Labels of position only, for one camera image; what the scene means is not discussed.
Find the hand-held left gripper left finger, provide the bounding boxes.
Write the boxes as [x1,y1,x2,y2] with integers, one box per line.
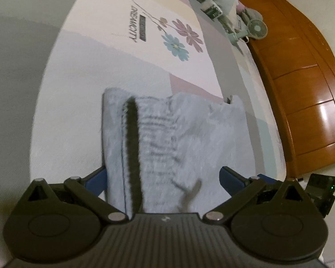
[15,166,128,224]

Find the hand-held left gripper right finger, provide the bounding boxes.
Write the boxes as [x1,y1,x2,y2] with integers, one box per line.
[203,166,314,224]

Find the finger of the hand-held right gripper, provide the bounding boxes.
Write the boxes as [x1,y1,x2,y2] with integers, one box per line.
[257,174,282,185]

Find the grey sweatpants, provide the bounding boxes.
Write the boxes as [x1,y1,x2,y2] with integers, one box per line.
[101,88,254,215]

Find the wooden headboard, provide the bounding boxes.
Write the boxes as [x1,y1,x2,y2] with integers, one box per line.
[234,0,335,178]

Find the green handheld fan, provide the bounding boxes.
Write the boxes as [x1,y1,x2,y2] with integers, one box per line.
[226,19,268,45]

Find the small tissue pack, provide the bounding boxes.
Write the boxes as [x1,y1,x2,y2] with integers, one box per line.
[201,0,223,21]

